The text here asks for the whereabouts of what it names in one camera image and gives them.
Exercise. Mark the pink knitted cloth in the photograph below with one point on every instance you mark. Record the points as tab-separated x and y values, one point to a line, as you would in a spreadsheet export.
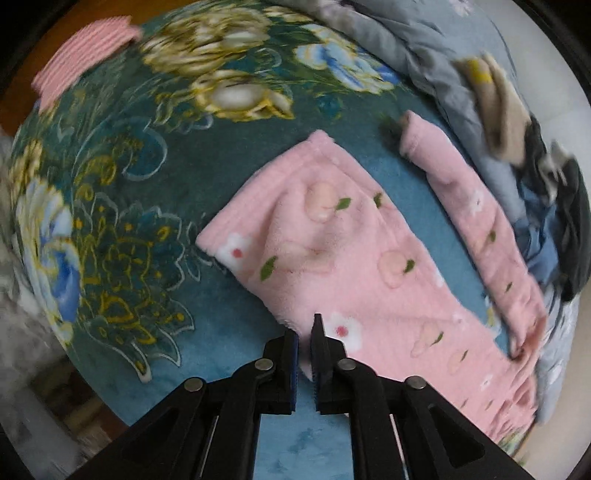
86	48

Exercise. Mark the grey floral quilt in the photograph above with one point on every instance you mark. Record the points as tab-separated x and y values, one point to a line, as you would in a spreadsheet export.
422	40

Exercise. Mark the green floral plush blanket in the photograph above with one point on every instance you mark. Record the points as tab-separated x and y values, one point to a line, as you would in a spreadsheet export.
130	174

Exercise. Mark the dark clothes pile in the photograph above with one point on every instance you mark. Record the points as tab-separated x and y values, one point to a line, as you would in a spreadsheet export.
553	172

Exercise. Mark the pink fleece pajama pants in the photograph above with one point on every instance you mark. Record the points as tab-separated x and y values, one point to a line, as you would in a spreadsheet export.
313	233

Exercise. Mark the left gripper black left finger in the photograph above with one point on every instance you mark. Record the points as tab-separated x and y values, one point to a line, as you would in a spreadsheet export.
205	430

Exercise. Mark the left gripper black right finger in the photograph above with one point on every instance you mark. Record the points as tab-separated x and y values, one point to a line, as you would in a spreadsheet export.
401	430

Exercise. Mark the blue denim garment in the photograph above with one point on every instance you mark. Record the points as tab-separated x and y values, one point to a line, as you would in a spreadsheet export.
536	236

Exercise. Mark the beige yellow plaid garment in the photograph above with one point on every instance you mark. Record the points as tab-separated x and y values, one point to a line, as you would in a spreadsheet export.
503	114

